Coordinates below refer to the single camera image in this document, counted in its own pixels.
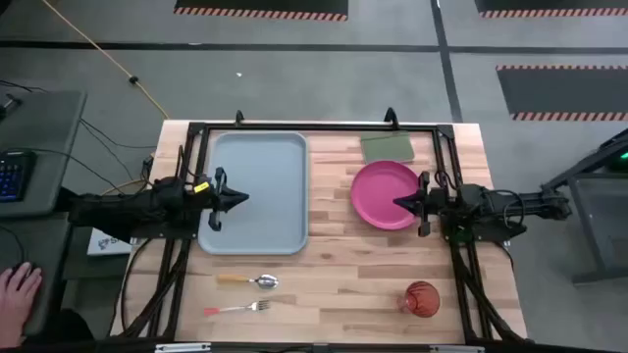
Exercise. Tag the black aluminium table frame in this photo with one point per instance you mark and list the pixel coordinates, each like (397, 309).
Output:
(333, 127)

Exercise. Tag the grey plastic tray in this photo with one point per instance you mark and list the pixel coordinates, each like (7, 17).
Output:
(275, 162)

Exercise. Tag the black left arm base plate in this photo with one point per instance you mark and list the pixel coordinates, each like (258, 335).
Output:
(162, 233)

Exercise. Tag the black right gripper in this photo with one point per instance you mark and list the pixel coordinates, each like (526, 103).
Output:
(425, 203)

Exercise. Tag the white printed box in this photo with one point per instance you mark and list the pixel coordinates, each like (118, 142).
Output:
(105, 242)

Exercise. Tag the red translucent cup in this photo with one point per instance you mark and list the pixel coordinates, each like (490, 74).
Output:
(422, 300)

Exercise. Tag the silver metal bracket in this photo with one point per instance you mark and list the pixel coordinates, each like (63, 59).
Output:
(456, 349)
(181, 348)

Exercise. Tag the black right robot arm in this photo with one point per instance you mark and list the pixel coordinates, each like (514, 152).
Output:
(515, 203)

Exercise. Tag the black frame clamp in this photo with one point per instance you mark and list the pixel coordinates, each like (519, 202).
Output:
(391, 116)
(239, 117)

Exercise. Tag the black keyboard with blue backlight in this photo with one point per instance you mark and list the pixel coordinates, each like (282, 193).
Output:
(12, 176)

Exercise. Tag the green rectangular pad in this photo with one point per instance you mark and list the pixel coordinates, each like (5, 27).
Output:
(387, 147)

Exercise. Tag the black desk device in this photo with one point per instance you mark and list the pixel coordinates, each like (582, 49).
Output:
(9, 104)

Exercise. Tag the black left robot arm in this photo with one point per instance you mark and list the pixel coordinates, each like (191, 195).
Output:
(127, 208)

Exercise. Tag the person's hand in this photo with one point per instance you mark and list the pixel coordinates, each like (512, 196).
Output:
(17, 299)

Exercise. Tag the pink plate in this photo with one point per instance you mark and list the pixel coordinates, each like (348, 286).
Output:
(375, 193)

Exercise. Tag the grey desk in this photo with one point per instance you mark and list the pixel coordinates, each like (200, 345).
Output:
(49, 294)
(44, 127)

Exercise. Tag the black hazard-striped floor mat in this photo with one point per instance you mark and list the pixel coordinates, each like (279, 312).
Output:
(564, 90)
(260, 7)
(554, 6)

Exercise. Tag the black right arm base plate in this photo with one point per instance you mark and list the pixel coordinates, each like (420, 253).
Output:
(483, 234)

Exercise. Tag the dark metal cart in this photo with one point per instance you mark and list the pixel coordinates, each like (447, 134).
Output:
(593, 220)

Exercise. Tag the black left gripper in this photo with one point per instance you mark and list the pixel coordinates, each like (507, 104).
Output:
(217, 196)

